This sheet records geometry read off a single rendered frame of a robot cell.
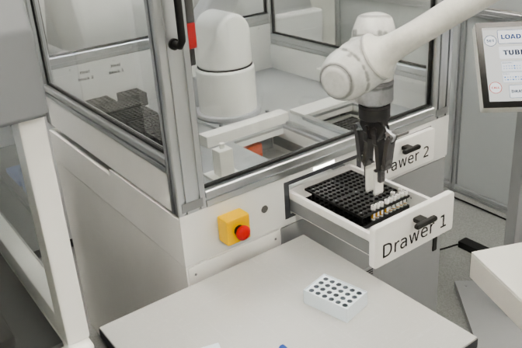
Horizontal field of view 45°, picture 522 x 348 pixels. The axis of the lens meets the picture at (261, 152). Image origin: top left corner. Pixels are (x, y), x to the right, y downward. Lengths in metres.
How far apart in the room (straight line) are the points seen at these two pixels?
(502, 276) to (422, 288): 0.88
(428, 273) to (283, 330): 1.03
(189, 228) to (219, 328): 0.26
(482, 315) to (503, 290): 1.22
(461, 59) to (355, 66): 2.25
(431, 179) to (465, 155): 1.47
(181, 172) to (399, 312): 0.60
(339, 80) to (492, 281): 0.61
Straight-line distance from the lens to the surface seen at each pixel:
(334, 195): 1.71
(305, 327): 1.47
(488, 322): 2.73
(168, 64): 1.44
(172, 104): 1.46
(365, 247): 1.57
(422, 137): 2.06
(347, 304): 1.48
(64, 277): 1.21
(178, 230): 1.59
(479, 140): 3.56
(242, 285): 1.62
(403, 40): 1.29
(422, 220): 1.58
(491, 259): 1.61
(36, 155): 1.10
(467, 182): 3.71
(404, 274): 2.28
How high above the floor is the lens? 1.68
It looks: 23 degrees down
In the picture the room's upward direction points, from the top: 4 degrees counter-clockwise
